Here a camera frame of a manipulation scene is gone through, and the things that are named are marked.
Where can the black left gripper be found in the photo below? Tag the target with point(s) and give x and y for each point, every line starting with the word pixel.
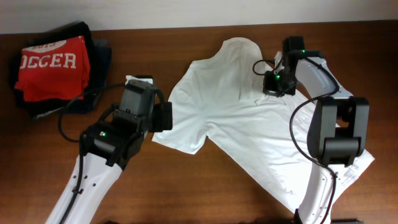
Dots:
pixel 140 78

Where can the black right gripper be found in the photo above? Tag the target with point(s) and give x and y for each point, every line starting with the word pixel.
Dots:
pixel 275 90

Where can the white t-shirt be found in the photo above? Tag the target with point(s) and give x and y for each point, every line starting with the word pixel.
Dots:
pixel 221 99

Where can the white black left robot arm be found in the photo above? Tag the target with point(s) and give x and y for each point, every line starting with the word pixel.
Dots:
pixel 106 147

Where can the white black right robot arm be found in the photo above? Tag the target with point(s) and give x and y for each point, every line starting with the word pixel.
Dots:
pixel 337 132

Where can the dark navy folded garment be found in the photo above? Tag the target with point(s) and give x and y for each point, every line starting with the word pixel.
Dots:
pixel 100 63

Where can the red soccer folded shirt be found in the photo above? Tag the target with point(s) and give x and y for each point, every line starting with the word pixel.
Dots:
pixel 58 70

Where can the black folded shirt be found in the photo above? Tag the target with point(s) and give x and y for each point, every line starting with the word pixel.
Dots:
pixel 35 109

